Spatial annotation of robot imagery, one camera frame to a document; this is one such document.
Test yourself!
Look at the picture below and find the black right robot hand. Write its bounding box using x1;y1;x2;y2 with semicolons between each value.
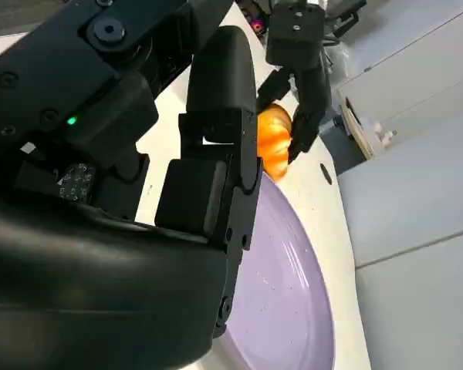
0;0;264;370

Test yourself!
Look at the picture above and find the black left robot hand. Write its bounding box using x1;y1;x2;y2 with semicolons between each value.
256;3;333;165

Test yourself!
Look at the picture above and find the black workshop equipment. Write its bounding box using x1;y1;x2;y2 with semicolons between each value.
323;0;368;49

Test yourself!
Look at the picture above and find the wooden board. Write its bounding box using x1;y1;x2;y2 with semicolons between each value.
338;95;377;160

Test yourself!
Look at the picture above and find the lilac plate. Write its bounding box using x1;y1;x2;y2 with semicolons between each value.
214;169;337;370

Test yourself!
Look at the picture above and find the machine with pink light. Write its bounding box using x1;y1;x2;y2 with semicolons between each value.
235;0;273;38

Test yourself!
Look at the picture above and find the orange and white bread roll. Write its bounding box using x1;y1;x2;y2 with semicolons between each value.
256;103;294;182

